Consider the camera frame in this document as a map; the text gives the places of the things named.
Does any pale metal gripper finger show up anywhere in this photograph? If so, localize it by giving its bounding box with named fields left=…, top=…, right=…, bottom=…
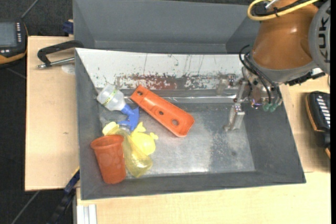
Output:
left=234, top=110, right=246, bottom=131
left=223, top=103, right=241, bottom=132

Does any grey metal bin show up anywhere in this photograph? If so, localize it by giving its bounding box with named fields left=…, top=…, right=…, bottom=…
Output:
left=72, top=0, right=307, bottom=200

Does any yellow toy duck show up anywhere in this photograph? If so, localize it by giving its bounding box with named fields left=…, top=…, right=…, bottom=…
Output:
left=130, top=122, right=159, bottom=157

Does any yellow clear plastic bottle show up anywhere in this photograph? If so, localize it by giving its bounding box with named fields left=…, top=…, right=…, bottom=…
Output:
left=102, top=121, right=154, bottom=179

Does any clear spray bottle blue trigger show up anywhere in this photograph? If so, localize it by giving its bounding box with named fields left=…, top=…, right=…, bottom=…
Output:
left=96, top=83, right=141, bottom=133

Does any orange plastic cup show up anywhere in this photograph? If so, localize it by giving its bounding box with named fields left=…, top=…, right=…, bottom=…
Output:
left=90, top=134, right=128, bottom=185

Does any pale wood flat board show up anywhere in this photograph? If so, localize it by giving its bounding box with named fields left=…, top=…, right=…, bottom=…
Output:
left=25, top=35, right=81, bottom=191

